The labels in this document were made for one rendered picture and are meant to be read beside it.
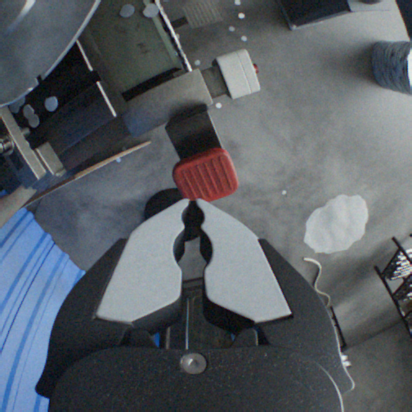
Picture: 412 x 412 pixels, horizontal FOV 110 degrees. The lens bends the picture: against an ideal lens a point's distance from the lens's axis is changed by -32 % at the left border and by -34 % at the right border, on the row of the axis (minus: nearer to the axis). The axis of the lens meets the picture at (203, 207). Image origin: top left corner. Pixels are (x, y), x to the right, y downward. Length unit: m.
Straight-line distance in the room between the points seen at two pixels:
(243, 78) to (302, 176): 0.93
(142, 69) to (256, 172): 0.89
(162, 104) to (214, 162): 0.15
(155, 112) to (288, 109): 0.81
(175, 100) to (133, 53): 0.10
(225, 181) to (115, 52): 0.25
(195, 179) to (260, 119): 0.82
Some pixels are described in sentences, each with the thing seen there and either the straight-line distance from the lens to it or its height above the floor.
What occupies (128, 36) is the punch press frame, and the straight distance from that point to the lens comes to 0.35.
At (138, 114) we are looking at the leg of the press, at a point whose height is 0.64.
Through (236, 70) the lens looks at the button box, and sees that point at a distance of 0.35.
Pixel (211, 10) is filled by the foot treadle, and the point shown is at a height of 0.16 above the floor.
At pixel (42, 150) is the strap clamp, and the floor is 0.73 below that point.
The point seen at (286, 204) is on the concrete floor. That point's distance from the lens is 1.29.
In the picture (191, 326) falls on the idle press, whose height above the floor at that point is 0.37.
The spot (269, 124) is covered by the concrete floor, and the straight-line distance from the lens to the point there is 1.05.
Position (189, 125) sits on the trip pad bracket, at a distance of 0.28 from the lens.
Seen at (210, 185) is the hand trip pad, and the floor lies 0.76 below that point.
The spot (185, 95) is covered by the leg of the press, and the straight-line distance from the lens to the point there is 0.33.
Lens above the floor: 0.97
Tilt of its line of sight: 55 degrees down
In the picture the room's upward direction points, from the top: 178 degrees clockwise
